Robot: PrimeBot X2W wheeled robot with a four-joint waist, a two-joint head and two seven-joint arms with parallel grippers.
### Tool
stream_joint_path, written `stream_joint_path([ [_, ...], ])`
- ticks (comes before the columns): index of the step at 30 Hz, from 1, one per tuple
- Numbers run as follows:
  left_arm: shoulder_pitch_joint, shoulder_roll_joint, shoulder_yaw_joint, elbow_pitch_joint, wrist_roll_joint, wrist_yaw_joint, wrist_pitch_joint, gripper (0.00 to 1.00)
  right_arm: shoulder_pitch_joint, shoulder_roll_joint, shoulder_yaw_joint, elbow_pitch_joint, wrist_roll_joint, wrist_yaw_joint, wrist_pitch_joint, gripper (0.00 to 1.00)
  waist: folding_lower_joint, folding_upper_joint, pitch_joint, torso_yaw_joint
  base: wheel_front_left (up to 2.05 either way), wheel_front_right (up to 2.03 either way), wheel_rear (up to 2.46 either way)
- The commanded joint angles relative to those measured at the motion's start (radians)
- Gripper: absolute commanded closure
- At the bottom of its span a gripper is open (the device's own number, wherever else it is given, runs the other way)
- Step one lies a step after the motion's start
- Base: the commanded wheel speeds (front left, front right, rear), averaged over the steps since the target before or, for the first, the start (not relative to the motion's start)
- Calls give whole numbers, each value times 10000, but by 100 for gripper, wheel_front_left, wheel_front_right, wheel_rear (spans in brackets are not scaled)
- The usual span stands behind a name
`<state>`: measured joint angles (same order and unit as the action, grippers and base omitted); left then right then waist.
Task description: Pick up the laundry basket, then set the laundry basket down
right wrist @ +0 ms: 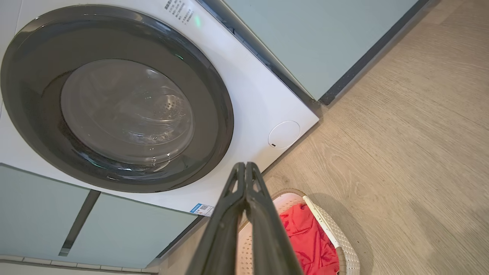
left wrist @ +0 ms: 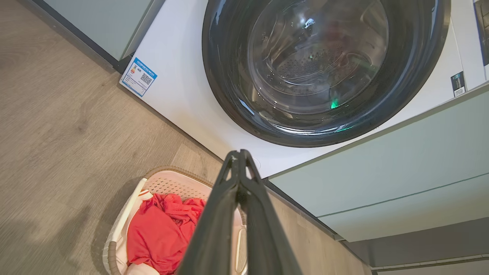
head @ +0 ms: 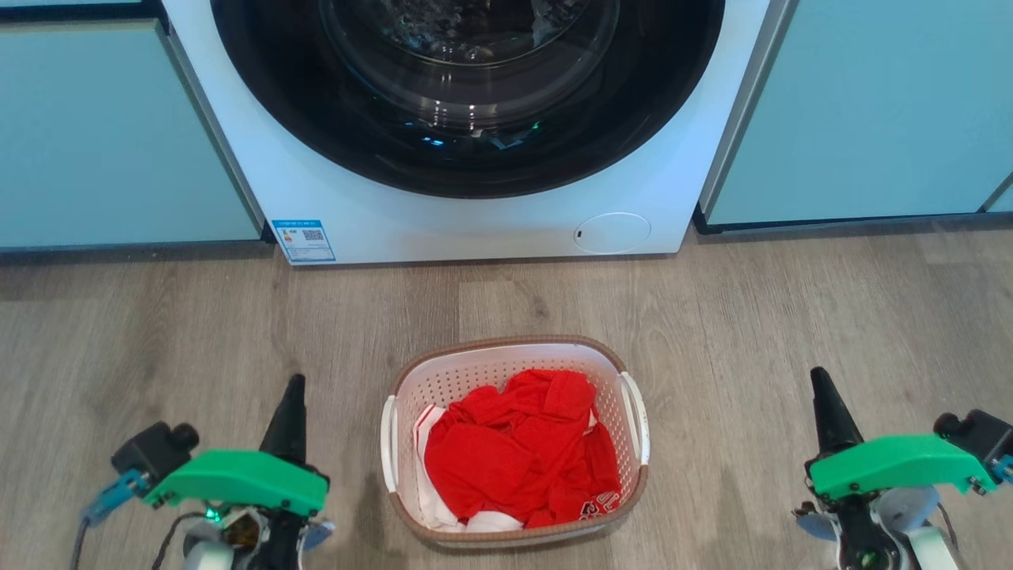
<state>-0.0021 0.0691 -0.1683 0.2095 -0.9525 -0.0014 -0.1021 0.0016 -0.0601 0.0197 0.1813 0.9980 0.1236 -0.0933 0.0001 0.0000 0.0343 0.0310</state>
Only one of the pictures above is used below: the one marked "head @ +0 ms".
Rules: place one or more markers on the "dark round washing machine door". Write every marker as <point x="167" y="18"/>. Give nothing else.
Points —
<point x="261" y="79"/>

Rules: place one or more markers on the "round white filter cover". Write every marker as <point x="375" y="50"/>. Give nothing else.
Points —
<point x="613" y="233"/>

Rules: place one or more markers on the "red garment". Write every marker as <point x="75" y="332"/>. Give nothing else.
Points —
<point x="514" y="451"/>

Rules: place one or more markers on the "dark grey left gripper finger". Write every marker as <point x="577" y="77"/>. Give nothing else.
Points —
<point x="289" y="423"/>

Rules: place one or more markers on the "white front-load washing machine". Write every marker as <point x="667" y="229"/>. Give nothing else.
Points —
<point x="475" y="226"/>

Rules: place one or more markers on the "teal cabinet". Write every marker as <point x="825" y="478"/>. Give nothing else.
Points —
<point x="1003" y="199"/>
<point x="855" y="111"/>
<point x="103" y="134"/>

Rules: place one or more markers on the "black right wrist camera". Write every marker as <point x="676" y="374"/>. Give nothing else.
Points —
<point x="981" y="435"/>

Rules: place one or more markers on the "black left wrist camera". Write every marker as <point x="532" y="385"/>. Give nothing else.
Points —
<point x="154" y="451"/>

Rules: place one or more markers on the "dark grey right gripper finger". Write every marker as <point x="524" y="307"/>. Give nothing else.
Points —
<point x="829" y="419"/>

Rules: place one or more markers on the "blue energy label sticker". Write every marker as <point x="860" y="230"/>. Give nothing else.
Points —
<point x="303" y="241"/>

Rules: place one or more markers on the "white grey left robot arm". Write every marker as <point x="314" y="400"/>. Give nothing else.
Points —
<point x="206" y="554"/>

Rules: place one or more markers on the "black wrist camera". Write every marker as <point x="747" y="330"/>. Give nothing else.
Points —
<point x="981" y="435"/>
<point x="154" y="451"/>

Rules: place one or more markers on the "white perforated laundry basket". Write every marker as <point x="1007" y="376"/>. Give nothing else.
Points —
<point x="475" y="372"/>

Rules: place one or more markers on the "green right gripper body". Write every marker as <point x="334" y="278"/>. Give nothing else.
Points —
<point x="894" y="463"/>

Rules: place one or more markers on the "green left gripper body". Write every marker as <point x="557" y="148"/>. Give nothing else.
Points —
<point x="237" y="479"/>

